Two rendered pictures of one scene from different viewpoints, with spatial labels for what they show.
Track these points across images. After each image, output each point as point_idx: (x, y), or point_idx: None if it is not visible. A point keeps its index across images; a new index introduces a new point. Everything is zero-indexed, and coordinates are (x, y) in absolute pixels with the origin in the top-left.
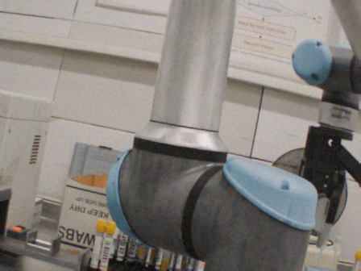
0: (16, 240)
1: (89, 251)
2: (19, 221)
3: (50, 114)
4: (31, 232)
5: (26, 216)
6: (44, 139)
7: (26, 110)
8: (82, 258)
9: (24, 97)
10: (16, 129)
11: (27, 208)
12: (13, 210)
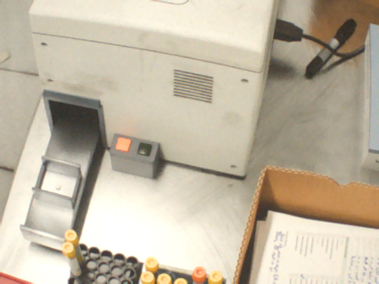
0: (83, 153)
1: (55, 239)
2: (171, 143)
3: (250, 62)
4: (49, 160)
5: (204, 147)
6: (241, 86)
7: (98, 33)
8: (24, 231)
9: (78, 18)
10: (71, 46)
11: (206, 141)
12: (128, 123)
